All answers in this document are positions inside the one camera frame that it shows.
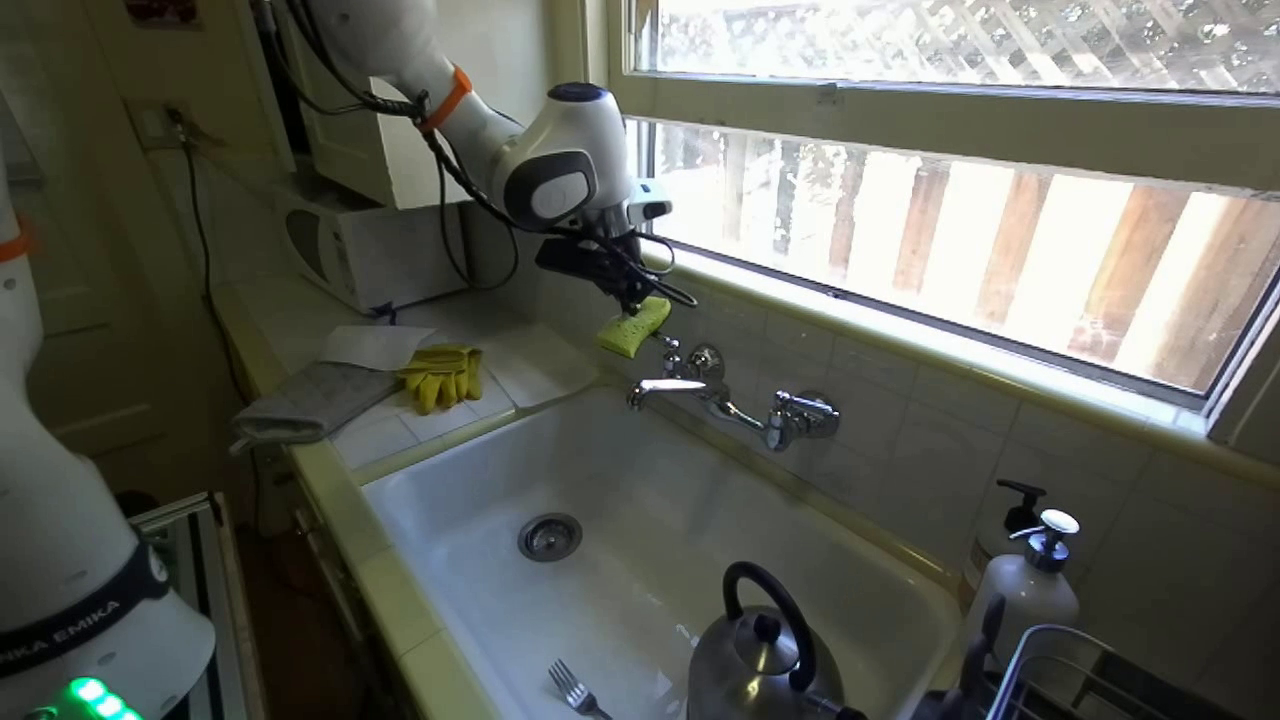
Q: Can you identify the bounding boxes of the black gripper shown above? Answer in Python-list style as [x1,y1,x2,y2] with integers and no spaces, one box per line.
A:
[532,219,699,319]

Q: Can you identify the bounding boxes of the yellow sponge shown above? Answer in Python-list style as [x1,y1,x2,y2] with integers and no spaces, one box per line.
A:
[593,290,675,359]

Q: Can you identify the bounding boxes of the white sink basin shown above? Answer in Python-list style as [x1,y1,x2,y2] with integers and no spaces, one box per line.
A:
[357,384,969,720]

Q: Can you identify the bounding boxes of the yellow rubber gloves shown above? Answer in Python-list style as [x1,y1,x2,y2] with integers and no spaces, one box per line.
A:
[392,339,493,416]

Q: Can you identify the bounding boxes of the metal sink drain strainer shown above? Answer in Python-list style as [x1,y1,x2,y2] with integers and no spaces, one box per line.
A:
[516,506,587,563]

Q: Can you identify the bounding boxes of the white countertop appliance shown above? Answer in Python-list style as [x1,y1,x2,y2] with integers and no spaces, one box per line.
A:
[284,195,471,319]

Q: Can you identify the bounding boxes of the grey folded cloth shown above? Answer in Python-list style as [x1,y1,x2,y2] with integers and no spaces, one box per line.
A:
[228,354,405,456]

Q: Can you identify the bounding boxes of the black pump bottle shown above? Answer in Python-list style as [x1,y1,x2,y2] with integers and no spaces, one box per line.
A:
[990,476,1050,542]

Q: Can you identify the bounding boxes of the white soap dispenser bottle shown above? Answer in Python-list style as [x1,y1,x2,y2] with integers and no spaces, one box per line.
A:
[961,503,1089,673]

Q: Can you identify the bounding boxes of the chrome wall faucet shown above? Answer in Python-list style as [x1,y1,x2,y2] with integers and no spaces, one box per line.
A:
[623,319,846,456]

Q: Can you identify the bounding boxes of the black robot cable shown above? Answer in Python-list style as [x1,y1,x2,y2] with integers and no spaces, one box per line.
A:
[249,0,532,309]

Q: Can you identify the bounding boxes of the white wall cabinet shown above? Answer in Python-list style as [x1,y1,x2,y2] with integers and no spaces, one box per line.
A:
[284,0,560,217]

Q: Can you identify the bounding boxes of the window with white frame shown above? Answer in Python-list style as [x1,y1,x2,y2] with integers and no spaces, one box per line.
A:
[582,0,1280,444]

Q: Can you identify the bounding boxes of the steel kettle with black handle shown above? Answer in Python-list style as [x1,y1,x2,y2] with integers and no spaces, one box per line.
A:
[684,557,870,720]

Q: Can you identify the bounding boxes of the wire dish rack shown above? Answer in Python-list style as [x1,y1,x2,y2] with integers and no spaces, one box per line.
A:
[981,620,1245,720]

